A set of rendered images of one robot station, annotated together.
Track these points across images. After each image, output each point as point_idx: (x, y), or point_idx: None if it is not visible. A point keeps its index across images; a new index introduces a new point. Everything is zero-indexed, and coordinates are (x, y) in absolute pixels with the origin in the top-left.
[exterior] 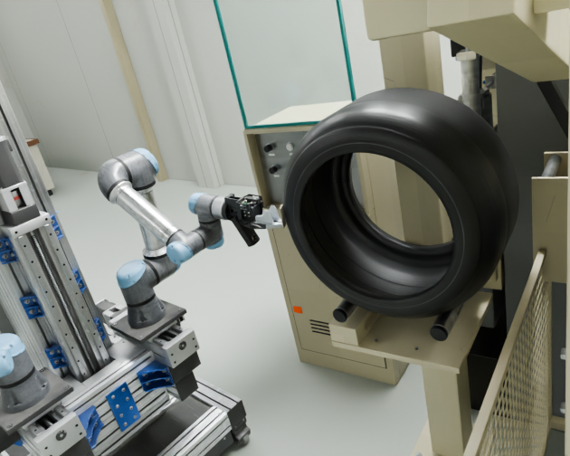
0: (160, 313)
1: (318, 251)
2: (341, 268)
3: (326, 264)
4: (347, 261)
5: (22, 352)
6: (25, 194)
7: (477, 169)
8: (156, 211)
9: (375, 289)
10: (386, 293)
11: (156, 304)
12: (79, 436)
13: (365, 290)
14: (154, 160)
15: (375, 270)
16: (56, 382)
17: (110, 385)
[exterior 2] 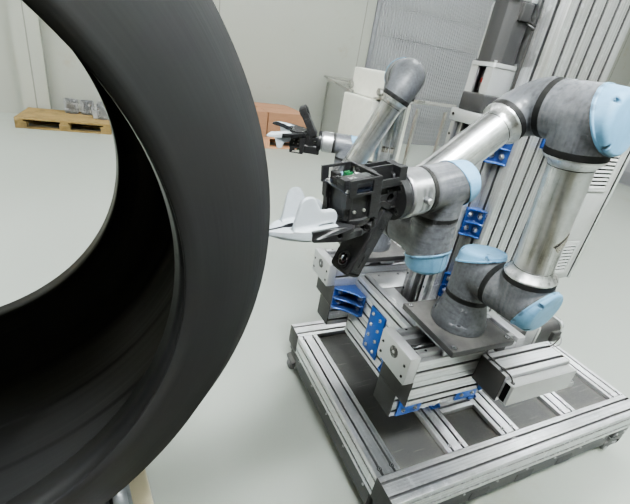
0: (445, 321)
1: (106, 229)
2: (126, 351)
3: (88, 254)
4: (133, 375)
5: None
6: (485, 79)
7: None
8: (444, 153)
9: (31, 411)
10: None
11: (453, 310)
12: (323, 279)
13: None
14: (601, 115)
15: (69, 455)
16: (375, 254)
17: (380, 305)
